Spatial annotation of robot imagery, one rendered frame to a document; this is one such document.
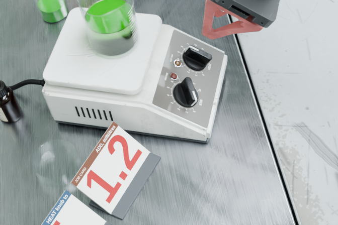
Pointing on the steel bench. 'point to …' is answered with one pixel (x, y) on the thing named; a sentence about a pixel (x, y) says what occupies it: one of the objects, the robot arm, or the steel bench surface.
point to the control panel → (168, 69)
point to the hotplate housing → (131, 103)
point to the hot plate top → (92, 70)
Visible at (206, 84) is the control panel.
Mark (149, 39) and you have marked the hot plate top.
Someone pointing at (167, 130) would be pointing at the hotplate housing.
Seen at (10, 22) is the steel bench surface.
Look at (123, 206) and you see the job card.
